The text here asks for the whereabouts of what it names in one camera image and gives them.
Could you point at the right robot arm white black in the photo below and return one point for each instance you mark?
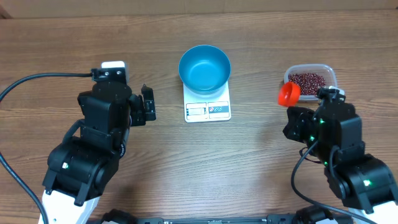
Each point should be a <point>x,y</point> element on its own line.
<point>333,133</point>

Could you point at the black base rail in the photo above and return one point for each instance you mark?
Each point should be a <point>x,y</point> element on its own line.
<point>117,216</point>

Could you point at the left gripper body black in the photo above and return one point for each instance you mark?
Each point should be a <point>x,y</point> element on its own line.
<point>139,119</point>

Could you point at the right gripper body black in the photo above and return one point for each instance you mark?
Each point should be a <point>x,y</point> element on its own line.
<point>298,129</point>

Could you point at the blue bowl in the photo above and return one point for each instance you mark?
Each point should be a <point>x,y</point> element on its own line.
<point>204,69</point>

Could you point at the clear plastic container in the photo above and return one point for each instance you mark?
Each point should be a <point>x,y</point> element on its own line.
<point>324,70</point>

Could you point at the orange measuring scoop blue handle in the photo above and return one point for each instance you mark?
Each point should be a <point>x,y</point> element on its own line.
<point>289,94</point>

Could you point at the white digital kitchen scale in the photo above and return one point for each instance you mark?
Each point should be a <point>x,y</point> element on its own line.
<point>200,108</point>

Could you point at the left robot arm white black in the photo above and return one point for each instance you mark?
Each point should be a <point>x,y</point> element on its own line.
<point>81,166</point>

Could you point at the red beans in container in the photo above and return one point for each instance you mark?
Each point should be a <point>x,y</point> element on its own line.
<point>309,83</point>

